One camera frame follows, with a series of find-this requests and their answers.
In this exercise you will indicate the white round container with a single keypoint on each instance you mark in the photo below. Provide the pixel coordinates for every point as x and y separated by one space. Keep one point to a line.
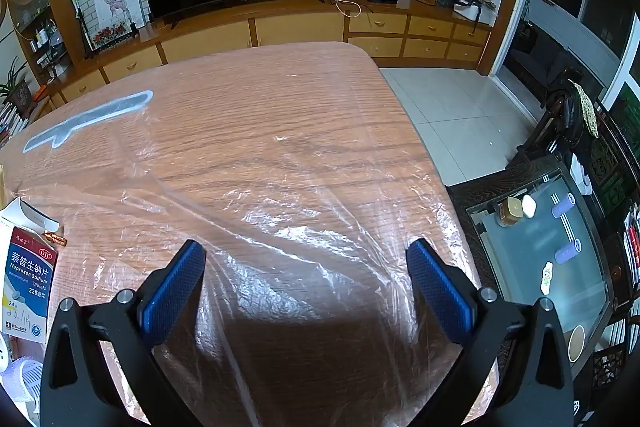
529 206

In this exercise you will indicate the patterned cloth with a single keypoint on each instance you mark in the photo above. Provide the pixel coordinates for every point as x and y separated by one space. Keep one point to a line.
587 109

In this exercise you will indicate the giraffe picture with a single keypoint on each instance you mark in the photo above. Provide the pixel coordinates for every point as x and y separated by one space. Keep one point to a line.
115 4

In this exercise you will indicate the clear plastic table sheet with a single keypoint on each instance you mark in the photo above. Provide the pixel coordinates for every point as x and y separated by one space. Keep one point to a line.
300 187

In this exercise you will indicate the small orange wrapper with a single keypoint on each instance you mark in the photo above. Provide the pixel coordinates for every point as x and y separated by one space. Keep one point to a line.
54 239

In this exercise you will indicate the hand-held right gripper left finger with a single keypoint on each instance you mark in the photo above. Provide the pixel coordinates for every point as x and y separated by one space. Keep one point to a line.
172 292

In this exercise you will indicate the dark carved wooden chair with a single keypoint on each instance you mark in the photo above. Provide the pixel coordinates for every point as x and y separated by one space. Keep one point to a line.
560 107

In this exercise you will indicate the wooden wall cabinet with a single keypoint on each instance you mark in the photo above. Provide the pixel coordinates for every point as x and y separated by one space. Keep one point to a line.
295 29

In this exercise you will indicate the brown jar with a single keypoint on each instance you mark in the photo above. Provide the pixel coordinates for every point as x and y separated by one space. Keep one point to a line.
509 212

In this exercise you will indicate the round cup of tea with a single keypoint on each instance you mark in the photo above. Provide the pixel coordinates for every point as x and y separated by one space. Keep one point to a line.
576 343

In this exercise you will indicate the white and blue medicine box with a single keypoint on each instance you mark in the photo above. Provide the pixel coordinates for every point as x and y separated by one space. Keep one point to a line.
25 272

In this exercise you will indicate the dark glass coffee table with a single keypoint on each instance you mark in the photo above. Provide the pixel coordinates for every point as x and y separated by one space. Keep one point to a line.
520 267

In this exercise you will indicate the potted plant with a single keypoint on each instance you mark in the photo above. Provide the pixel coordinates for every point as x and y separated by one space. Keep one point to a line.
22 94

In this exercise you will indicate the small white figure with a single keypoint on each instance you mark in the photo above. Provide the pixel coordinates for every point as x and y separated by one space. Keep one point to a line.
547 277

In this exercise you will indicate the framed red flower picture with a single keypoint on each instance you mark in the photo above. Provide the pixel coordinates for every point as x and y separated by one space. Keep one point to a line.
107 36

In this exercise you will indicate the stack of books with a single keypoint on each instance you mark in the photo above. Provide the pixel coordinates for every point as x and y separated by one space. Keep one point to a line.
12 124

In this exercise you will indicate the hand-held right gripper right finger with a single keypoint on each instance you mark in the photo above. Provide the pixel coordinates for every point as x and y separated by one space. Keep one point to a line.
440 289

